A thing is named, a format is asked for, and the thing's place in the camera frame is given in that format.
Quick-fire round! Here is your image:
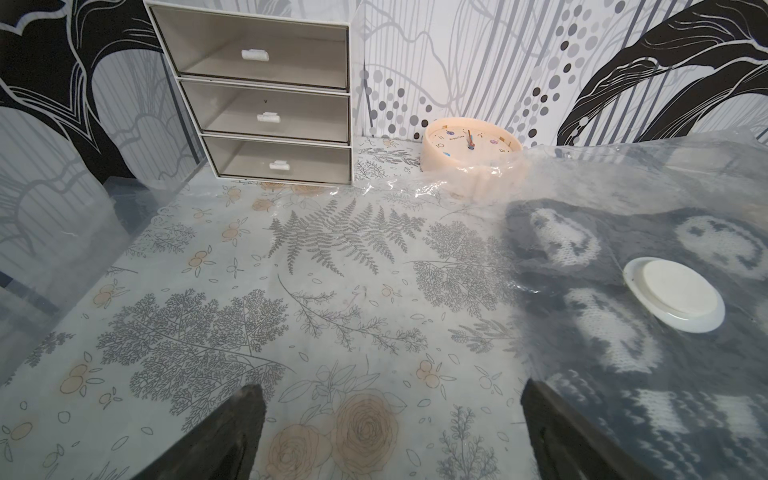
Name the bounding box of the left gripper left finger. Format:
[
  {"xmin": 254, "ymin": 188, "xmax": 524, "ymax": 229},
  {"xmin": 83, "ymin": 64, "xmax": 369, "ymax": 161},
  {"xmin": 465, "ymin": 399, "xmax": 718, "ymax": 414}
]
[{"xmin": 135, "ymin": 384, "xmax": 266, "ymax": 480}]

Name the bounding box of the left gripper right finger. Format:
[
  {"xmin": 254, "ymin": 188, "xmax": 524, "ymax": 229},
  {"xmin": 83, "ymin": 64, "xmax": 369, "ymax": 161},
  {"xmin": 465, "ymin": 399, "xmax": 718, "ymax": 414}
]
[{"xmin": 521, "ymin": 379, "xmax": 656, "ymax": 480}]

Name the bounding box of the black white patterned scarf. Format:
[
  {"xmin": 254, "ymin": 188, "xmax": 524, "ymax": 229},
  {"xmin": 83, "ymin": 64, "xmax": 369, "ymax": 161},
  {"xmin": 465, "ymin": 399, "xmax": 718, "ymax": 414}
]
[{"xmin": 502, "ymin": 199, "xmax": 767, "ymax": 479}]

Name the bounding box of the clear plastic vacuum bag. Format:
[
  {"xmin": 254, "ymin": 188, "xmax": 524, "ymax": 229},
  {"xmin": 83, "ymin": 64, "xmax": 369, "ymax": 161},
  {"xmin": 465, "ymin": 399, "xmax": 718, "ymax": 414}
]
[{"xmin": 1, "ymin": 131, "xmax": 767, "ymax": 479}]

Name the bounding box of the white vacuum bag valve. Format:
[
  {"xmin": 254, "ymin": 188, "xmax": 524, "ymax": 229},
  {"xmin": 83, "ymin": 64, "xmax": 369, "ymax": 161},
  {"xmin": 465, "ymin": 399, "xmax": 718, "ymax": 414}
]
[{"xmin": 622, "ymin": 257, "xmax": 726, "ymax": 334}]

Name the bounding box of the peach round alarm clock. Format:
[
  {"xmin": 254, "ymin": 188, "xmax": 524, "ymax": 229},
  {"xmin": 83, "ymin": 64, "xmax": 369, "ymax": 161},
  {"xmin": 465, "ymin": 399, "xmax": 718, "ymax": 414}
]
[{"xmin": 420, "ymin": 117, "xmax": 530, "ymax": 200}]

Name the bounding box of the white mini drawer unit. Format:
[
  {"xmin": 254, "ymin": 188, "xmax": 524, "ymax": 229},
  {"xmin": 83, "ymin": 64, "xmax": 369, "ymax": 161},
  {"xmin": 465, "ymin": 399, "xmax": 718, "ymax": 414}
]
[{"xmin": 145, "ymin": 1, "xmax": 366, "ymax": 185}]

